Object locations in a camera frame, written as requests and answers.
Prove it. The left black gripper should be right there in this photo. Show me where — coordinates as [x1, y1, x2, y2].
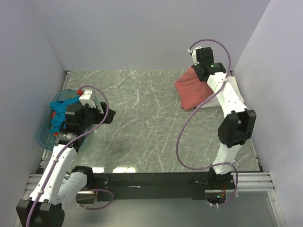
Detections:
[79, 101, 115, 131]

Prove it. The blue t shirt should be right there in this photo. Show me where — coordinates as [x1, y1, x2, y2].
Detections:
[50, 96, 79, 133]

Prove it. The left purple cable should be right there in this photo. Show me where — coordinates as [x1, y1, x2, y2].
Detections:
[25, 85, 115, 227]

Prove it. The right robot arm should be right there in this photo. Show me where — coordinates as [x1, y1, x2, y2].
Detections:
[189, 46, 257, 189]

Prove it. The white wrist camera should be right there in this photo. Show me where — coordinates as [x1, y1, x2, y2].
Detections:
[77, 89, 97, 108]
[188, 46, 202, 65]

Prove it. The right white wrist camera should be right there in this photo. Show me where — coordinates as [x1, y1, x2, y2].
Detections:
[188, 46, 202, 65]

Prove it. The black base beam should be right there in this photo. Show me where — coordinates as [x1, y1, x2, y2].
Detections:
[89, 172, 235, 204]

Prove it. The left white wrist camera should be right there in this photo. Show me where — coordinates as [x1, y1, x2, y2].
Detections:
[77, 89, 97, 108]

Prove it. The teal plastic basket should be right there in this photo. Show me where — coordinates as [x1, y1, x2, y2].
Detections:
[36, 89, 85, 150]

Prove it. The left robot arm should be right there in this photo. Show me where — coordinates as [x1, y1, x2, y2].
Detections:
[16, 101, 116, 227]

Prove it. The salmon pink t shirt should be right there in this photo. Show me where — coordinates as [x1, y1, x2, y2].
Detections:
[175, 68, 213, 111]

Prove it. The orange t shirt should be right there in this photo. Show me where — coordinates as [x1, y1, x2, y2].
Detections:
[51, 111, 58, 137]

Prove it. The folded white t shirt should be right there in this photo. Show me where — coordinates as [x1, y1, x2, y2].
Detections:
[202, 73, 245, 112]

